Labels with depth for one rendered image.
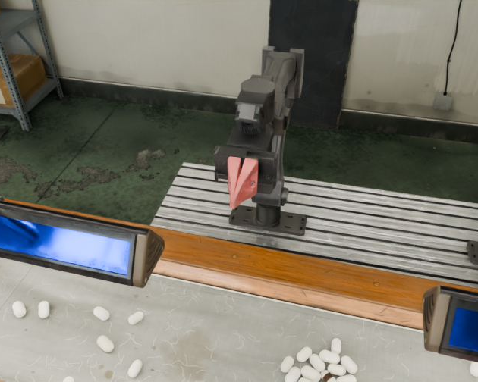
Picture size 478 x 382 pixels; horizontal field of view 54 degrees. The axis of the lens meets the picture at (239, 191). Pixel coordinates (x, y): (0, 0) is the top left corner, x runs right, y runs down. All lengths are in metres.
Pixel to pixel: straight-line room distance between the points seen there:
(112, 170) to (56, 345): 1.69
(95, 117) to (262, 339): 2.33
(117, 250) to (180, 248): 0.44
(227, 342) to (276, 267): 0.20
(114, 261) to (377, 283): 0.58
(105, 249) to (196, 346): 0.36
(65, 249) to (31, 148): 2.25
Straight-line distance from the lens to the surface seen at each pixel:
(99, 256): 0.65
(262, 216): 1.20
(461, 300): 0.59
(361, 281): 1.02
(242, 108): 0.71
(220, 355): 0.92
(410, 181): 2.58
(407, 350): 0.98
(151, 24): 2.88
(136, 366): 0.91
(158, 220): 1.26
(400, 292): 1.03
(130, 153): 2.68
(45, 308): 1.03
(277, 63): 1.01
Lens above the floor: 1.54
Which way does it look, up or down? 41 degrees down
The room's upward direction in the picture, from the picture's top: straight up
